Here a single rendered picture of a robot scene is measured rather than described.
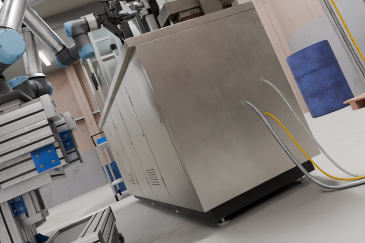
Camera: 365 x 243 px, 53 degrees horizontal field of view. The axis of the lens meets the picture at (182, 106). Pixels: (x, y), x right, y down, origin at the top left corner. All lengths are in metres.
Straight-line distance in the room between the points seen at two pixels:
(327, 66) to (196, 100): 3.38
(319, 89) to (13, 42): 3.90
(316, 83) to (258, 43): 3.05
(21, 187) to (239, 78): 1.03
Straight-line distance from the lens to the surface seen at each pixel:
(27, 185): 1.61
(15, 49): 1.49
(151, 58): 1.58
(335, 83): 4.82
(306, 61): 4.79
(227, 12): 1.78
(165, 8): 1.76
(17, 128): 1.49
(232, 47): 1.71
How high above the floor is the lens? 0.41
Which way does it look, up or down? 5 degrees up
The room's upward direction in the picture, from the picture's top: 23 degrees counter-clockwise
